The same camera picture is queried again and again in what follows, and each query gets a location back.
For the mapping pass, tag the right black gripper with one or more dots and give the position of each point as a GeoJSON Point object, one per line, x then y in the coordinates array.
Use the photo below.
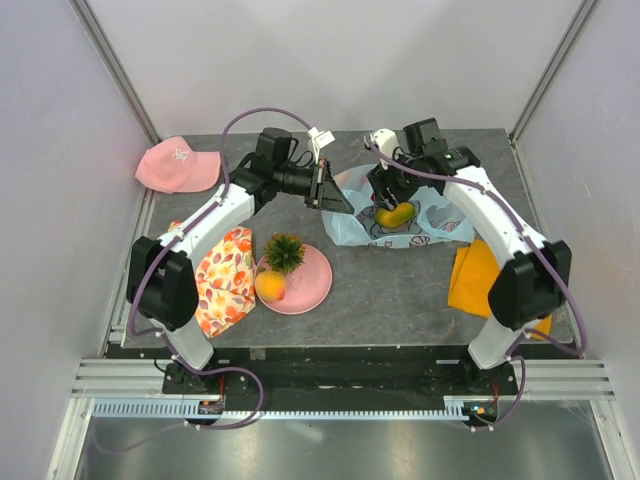
{"type": "Point", "coordinates": [379, 180]}

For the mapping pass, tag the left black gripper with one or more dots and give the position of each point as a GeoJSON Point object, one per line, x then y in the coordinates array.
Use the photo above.
{"type": "Point", "coordinates": [324, 191]}

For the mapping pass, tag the fake mango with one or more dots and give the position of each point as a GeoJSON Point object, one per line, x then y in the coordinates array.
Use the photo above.
{"type": "Point", "coordinates": [392, 219]}

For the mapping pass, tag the light blue plastic bag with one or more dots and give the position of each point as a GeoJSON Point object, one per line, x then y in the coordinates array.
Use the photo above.
{"type": "Point", "coordinates": [436, 219]}

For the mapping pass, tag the fake pineapple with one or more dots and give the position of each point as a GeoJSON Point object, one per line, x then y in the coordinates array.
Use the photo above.
{"type": "Point", "coordinates": [284, 253]}

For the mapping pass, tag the fake peach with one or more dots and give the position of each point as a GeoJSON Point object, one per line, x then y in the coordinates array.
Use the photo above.
{"type": "Point", "coordinates": [270, 285]}

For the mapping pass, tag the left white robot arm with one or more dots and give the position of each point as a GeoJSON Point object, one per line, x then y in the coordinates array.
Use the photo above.
{"type": "Point", "coordinates": [161, 276]}

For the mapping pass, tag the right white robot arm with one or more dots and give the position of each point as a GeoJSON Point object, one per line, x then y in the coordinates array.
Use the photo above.
{"type": "Point", "coordinates": [533, 272]}

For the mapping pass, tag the pink plate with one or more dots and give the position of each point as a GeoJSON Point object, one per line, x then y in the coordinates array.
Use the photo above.
{"type": "Point", "coordinates": [306, 287]}

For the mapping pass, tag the orange folded cloth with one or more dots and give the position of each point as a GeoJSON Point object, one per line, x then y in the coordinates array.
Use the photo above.
{"type": "Point", "coordinates": [474, 272]}

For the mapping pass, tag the floral patterned cloth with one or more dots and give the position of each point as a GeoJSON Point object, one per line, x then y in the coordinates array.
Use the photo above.
{"type": "Point", "coordinates": [225, 282]}

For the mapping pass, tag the pink cap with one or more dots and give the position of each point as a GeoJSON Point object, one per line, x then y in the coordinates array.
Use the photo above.
{"type": "Point", "coordinates": [172, 166]}

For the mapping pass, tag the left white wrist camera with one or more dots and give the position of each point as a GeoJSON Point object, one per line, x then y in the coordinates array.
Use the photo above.
{"type": "Point", "coordinates": [318, 139]}

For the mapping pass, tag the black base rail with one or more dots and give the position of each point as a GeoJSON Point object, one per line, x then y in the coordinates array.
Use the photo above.
{"type": "Point", "coordinates": [431, 371]}

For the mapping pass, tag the slotted cable duct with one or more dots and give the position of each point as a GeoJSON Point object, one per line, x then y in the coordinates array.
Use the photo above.
{"type": "Point", "coordinates": [193, 409]}

